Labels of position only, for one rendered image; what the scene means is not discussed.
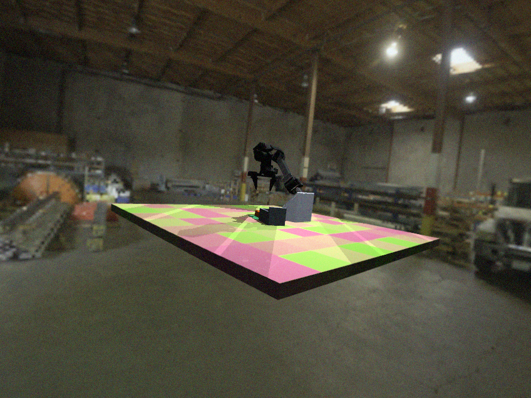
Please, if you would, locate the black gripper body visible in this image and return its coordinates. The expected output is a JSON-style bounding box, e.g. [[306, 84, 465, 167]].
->
[[247, 163, 282, 180]]

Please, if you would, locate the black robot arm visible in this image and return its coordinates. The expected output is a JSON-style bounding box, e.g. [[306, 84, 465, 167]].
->
[[253, 142, 304, 195]]

